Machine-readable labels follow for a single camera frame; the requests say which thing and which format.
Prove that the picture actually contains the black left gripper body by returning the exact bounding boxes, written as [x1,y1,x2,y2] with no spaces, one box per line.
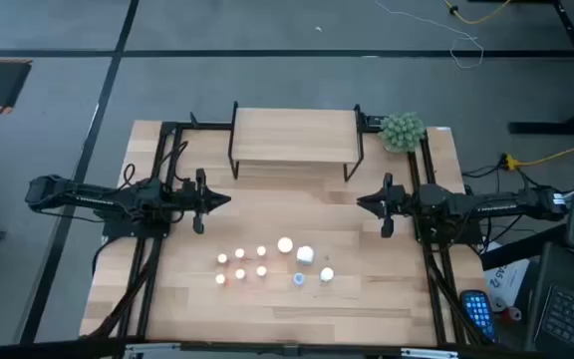
[176,168,208,234]

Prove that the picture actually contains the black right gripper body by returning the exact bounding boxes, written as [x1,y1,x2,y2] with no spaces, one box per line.
[381,173,416,239]

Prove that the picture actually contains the large white bottle blue label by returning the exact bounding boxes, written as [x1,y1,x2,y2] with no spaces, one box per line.
[295,244,316,266]

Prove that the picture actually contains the wooden shelf black legs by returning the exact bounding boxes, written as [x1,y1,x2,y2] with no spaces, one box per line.
[227,101,366,182]

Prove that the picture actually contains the potted green succulent plant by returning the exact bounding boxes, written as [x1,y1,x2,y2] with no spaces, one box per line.
[377,111,427,154]

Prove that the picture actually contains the black laptop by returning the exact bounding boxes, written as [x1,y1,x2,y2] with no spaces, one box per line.
[524,241,574,358]

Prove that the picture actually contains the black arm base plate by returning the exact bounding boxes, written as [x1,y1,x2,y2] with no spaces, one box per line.
[415,218,483,245]
[101,218,171,239]

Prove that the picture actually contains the yellow cable with plug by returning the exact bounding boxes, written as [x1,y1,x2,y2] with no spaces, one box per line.
[501,144,574,172]

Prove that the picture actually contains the black desk frame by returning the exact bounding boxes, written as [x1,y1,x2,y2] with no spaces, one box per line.
[508,0,574,136]

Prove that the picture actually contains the white floor cable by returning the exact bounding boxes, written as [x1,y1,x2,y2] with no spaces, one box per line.
[374,0,485,70]

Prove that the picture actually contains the black camera rig bar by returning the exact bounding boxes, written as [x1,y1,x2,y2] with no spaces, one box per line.
[0,337,574,359]

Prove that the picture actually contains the yellow floor cable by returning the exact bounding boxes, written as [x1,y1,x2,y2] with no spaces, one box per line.
[442,0,513,25]

